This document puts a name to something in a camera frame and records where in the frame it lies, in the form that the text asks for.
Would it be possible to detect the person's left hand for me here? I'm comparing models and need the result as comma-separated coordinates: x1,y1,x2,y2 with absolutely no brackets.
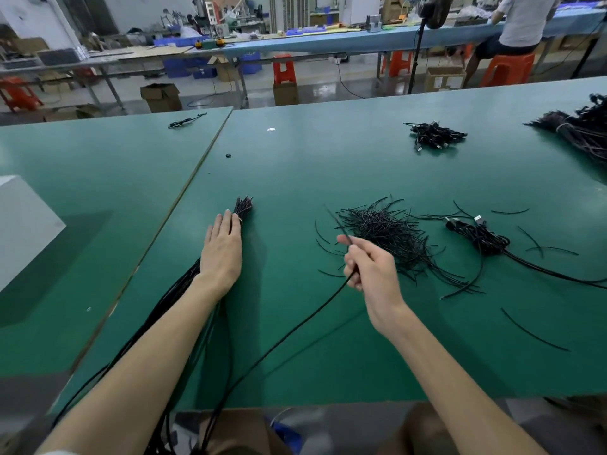
196,209,244,301

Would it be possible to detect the person's right hand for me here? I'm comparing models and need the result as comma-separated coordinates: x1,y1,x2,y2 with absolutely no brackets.
336,234,411,339

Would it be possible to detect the pile of black wire ties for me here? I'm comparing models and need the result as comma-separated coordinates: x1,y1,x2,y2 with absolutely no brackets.
315,195,480,298

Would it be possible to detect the long black cable bundle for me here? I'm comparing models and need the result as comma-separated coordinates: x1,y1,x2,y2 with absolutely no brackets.
52,196,254,455

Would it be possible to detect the small cable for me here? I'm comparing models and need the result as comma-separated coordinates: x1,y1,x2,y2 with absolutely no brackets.
168,111,208,130

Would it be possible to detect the small pile of knotted cables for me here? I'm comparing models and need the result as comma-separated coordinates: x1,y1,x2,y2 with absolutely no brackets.
405,122,469,154

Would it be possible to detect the large heap of black cables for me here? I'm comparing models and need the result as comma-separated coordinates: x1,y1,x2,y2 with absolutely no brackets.
526,94,607,169

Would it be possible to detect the person's left forearm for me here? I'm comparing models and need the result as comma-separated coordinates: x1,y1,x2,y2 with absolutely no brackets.
36,277,227,455

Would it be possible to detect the person's right forearm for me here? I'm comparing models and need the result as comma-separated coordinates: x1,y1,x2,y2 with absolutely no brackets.
381,306,551,455

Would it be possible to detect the open cardboard box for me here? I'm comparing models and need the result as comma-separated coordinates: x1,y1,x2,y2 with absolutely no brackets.
140,82,183,114

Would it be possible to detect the small cardboard box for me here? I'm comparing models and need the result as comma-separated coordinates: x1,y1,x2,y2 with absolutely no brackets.
274,82,300,107

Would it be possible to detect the blue plastic item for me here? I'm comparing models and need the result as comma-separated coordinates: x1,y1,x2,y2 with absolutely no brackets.
273,423,305,455

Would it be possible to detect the large white box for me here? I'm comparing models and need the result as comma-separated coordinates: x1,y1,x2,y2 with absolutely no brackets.
0,175,68,294

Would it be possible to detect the red plastic stool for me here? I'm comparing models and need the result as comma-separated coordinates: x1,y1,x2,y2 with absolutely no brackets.
273,54,298,86

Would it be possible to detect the orange plastic stool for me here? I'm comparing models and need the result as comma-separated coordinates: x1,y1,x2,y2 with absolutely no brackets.
481,54,537,88
0,76,44,112
384,50,413,78

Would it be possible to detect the long blue workbench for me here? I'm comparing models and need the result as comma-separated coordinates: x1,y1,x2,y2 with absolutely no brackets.
204,12,607,61

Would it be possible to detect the black fan on stand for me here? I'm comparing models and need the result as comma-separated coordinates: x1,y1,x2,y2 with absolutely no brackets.
406,0,455,95

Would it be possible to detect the black tripod stand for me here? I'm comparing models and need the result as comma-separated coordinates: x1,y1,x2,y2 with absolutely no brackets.
572,16,607,80

